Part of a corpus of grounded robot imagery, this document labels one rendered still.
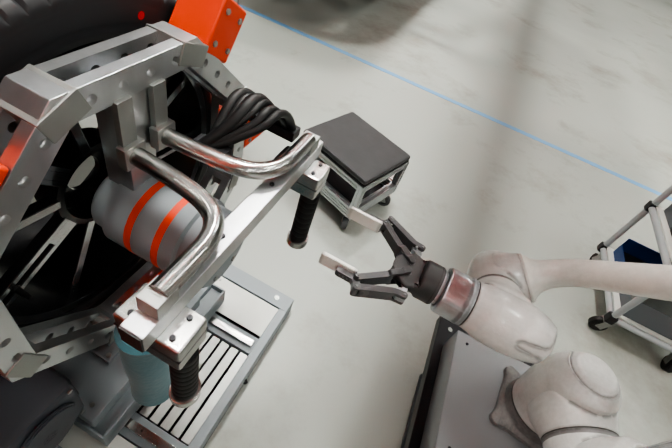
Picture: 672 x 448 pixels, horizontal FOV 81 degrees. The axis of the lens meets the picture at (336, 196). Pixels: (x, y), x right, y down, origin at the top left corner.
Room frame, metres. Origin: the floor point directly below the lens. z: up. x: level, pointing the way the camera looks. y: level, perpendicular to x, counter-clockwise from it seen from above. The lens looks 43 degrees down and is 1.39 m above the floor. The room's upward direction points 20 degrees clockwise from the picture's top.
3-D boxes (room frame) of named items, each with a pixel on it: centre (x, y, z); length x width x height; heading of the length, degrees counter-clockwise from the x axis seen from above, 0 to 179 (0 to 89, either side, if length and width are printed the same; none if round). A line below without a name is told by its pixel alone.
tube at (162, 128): (0.47, 0.17, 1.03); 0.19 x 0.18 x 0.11; 79
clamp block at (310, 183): (0.53, 0.07, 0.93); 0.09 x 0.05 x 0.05; 79
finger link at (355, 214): (0.57, -0.07, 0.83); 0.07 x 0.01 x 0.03; 79
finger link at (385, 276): (0.44, -0.13, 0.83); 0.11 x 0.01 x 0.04; 120
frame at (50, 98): (0.40, 0.31, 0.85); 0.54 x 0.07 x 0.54; 169
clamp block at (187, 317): (0.19, 0.14, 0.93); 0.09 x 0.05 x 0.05; 79
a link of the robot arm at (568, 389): (0.50, -0.67, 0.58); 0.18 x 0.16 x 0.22; 7
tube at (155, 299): (0.28, 0.21, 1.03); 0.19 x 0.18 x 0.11; 79
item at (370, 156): (1.51, -0.01, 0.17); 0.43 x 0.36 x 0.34; 59
